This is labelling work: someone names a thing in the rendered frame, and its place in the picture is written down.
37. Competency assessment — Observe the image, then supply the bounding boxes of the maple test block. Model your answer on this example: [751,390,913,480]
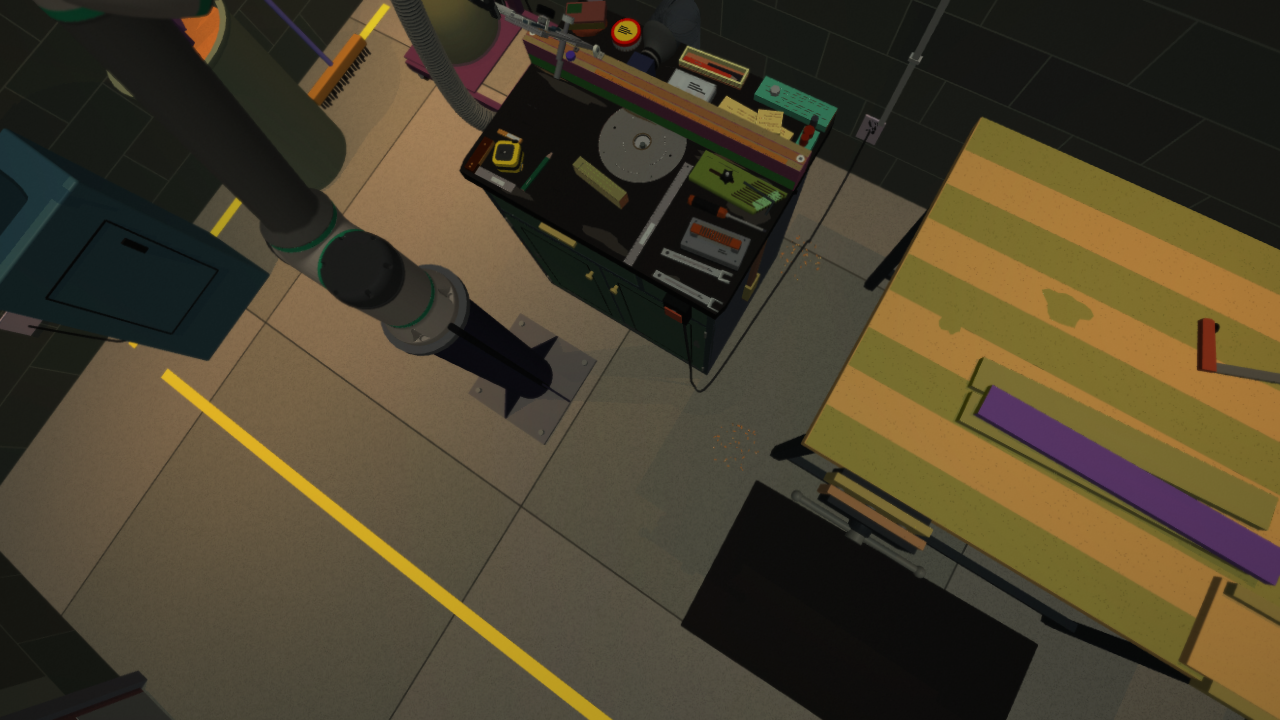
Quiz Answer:
[572,156,631,210]

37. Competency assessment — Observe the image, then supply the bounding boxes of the magenta router fence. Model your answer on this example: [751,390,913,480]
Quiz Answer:
[522,35,809,187]

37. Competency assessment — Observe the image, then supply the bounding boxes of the grey flip stop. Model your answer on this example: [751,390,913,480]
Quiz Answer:
[496,5,593,77]

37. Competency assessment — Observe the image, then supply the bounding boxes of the steel wrench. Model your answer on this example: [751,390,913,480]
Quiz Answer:
[651,268,724,312]

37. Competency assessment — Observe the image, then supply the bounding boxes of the grey box orange label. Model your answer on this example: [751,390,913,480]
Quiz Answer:
[680,217,753,270]

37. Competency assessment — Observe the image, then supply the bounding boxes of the grey miter bar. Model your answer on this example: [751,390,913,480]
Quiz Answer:
[623,162,694,269]

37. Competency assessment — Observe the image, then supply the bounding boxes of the green feather board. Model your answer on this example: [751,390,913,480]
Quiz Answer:
[688,150,787,217]

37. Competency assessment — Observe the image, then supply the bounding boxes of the grey round insert plate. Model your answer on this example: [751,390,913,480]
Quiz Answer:
[598,108,689,185]

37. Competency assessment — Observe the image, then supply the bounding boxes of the yellow paper notes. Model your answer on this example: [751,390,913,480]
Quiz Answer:
[718,95,787,141]

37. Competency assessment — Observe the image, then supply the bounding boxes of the stacked wooden boards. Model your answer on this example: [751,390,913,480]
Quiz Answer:
[817,469,932,557]

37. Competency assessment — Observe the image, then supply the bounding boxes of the yellow rimmed tool box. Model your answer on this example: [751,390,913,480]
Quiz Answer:
[678,45,751,90]

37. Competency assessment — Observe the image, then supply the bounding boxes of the dark blue box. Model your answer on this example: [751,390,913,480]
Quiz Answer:
[630,20,683,73]

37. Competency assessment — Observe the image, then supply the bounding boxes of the black floor mat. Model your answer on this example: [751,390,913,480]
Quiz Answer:
[681,480,1039,720]

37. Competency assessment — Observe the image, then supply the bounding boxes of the magenta dust collector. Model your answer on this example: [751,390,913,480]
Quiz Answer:
[404,0,523,113]

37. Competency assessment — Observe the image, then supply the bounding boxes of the striped wooden workbench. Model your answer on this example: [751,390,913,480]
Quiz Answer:
[770,117,1280,720]

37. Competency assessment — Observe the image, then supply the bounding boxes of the purple board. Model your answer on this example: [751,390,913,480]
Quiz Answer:
[975,385,1280,587]

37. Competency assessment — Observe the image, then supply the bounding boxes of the olive board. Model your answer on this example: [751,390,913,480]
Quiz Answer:
[958,357,1280,533]

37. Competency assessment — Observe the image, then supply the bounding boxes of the blue metal cabinet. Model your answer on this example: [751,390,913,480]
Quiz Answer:
[0,130,269,362]

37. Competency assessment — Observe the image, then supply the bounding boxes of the orange round bin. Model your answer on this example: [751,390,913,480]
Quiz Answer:
[178,0,230,64]

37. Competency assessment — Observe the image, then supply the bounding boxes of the tan plywood sheet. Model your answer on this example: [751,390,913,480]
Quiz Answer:
[1182,576,1280,715]

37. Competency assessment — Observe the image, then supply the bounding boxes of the dark grey cabinet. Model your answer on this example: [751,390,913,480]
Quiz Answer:
[0,671,151,720]

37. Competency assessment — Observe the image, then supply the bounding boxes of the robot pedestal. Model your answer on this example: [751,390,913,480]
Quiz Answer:
[440,295,598,446]

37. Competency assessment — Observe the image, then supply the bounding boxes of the red handled screwdriver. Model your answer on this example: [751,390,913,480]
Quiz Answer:
[686,193,767,234]

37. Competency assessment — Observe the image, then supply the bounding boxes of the black power cable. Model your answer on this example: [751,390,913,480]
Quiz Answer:
[686,130,873,394]

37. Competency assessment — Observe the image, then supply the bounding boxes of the grey corrugated dust hose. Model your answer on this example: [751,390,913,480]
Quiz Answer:
[390,0,501,131]

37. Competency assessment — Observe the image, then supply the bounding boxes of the grey wall conduit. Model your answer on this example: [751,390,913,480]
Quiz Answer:
[880,0,952,122]

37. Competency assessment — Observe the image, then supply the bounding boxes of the orange brush purple handle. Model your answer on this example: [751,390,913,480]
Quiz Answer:
[265,0,372,109]

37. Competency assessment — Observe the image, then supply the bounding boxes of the red handled square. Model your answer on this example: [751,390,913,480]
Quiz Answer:
[1198,318,1280,387]

